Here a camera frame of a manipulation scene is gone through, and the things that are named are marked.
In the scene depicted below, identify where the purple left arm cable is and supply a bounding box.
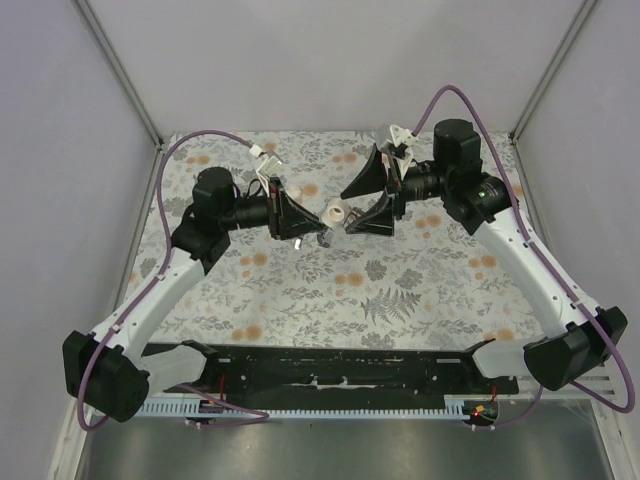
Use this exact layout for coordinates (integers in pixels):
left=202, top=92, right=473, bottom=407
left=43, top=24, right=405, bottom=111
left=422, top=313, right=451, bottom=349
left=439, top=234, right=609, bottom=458
left=77, top=130, right=271, bottom=434

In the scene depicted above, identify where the white elbow fitting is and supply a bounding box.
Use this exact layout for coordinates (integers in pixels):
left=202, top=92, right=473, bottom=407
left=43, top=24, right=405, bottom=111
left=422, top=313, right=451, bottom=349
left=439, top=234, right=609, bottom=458
left=320, top=198, right=352, bottom=229

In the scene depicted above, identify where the aluminium front rail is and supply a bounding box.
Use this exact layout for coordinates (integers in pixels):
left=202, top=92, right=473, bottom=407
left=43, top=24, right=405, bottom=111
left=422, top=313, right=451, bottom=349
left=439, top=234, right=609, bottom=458
left=139, top=355, right=621, bottom=401

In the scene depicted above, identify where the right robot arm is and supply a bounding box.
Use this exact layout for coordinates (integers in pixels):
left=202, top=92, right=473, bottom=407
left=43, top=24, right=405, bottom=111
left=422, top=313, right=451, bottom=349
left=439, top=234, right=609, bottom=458
left=340, top=119, right=628, bottom=391

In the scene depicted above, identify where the white elbow fitting left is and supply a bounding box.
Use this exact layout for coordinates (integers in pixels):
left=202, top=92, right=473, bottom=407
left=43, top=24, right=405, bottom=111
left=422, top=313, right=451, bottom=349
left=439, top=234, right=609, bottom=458
left=289, top=186, right=302, bottom=200

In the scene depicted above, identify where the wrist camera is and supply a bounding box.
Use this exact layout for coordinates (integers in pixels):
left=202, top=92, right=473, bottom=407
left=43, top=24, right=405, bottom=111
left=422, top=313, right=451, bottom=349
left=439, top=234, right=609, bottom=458
left=375, top=124, right=417, bottom=178
left=247, top=143, right=284, bottom=189

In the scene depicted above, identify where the aluminium frame post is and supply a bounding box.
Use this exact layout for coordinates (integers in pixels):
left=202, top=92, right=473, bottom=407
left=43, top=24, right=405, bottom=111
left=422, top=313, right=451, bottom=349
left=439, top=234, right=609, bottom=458
left=509, top=0, right=601, bottom=144
left=71, top=0, right=164, bottom=150

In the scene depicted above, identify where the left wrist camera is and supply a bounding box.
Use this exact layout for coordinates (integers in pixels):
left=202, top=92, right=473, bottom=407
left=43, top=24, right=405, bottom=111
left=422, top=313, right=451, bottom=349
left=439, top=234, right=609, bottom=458
left=247, top=143, right=284, bottom=189

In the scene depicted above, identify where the aluminium frame post right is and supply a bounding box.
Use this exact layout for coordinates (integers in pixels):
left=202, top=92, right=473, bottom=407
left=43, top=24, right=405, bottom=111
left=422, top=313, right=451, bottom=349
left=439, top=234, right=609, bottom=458
left=509, top=0, right=601, bottom=144

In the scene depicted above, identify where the white slotted cable duct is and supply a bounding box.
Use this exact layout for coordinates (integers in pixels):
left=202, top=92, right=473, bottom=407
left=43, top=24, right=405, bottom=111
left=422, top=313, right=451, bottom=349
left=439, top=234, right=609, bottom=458
left=136, top=395, right=499, bottom=420

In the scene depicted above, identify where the bronze water faucet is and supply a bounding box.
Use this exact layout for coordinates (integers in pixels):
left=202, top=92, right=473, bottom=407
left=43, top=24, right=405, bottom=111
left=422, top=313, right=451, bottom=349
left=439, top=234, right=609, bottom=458
left=344, top=209, right=361, bottom=229

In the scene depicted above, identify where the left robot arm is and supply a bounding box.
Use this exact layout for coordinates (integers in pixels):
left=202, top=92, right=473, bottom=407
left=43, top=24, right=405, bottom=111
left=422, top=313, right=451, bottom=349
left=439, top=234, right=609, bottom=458
left=62, top=167, right=327, bottom=422

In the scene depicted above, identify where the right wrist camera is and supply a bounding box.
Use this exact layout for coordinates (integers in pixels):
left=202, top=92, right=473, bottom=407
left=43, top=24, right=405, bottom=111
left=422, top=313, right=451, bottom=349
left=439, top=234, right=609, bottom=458
left=375, top=124, right=417, bottom=178

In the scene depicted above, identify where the floral patterned table mat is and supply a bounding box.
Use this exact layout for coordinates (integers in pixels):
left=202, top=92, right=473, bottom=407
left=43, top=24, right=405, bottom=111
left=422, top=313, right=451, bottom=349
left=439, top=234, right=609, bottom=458
left=129, top=131, right=542, bottom=350

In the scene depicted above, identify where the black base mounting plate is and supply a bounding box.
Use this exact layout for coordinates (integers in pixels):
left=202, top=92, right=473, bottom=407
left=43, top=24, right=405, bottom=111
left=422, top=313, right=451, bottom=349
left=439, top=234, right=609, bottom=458
left=164, top=344, right=521, bottom=401

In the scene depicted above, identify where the aluminium frame post left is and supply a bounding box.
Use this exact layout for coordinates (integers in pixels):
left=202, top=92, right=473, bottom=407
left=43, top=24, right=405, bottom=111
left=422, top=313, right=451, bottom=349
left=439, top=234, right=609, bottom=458
left=71, top=0, right=164, bottom=150

